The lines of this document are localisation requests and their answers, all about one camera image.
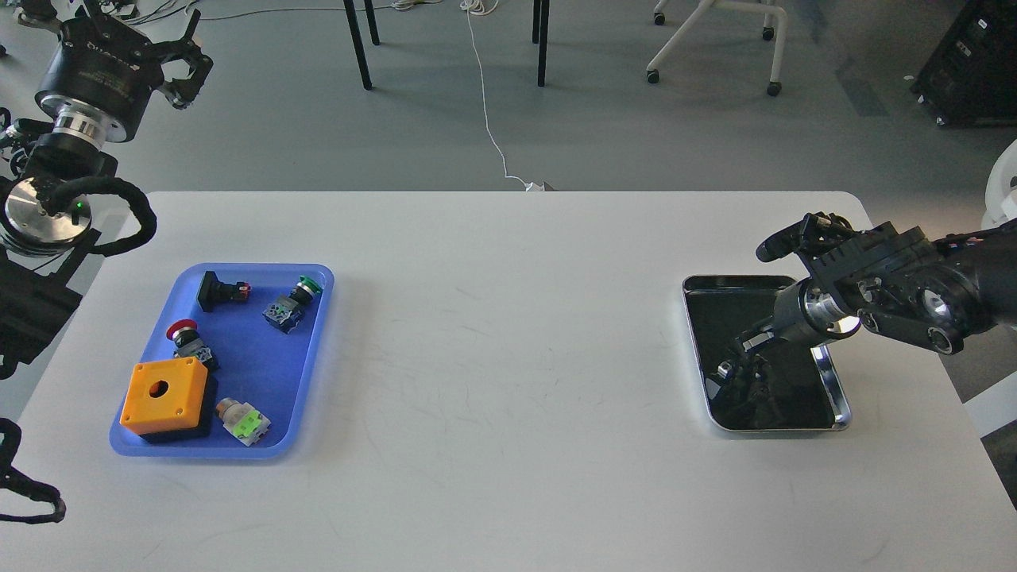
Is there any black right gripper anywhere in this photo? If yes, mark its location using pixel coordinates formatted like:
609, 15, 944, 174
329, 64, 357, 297
707, 279, 835, 407

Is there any black table leg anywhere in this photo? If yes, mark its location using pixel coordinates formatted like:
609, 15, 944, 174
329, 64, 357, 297
342, 0, 381, 91
532, 0, 550, 87

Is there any black table leg right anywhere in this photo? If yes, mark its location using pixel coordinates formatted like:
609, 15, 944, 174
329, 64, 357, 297
532, 0, 550, 87

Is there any black equipment case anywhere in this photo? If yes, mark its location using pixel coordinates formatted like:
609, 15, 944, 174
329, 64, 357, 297
911, 1, 1016, 128

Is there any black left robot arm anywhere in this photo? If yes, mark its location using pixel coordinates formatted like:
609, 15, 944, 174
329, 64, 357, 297
1, 1, 213, 379

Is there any green push button switch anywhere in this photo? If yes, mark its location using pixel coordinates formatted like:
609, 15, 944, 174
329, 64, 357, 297
262, 275, 323, 334

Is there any black floor cable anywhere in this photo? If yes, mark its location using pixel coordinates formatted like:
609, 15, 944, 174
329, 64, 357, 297
103, 0, 199, 25

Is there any white rolling chair base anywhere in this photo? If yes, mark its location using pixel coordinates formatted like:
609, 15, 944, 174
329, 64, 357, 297
645, 0, 789, 99

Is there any blue plastic tray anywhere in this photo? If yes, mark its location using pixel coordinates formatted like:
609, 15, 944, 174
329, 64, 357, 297
108, 263, 334, 460

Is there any silver metal tray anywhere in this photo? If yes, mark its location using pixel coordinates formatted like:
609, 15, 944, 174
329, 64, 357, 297
683, 275, 853, 434

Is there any white green contact block switch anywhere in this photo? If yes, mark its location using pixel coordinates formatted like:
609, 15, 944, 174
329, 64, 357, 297
215, 397, 270, 446

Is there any orange button enclosure box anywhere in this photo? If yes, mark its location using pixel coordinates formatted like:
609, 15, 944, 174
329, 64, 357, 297
118, 357, 218, 444

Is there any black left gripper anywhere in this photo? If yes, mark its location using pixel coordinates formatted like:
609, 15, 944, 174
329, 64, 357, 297
14, 0, 215, 144

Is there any red emergency stop button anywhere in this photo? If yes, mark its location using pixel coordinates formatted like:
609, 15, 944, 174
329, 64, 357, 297
164, 319, 219, 371

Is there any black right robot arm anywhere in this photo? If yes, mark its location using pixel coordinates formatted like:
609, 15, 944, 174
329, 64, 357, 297
706, 211, 1016, 400

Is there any black table leg left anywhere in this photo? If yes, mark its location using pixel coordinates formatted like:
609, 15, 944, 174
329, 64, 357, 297
342, 0, 381, 91

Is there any white floor cable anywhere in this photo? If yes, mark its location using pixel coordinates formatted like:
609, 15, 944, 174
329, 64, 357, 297
459, 0, 532, 190

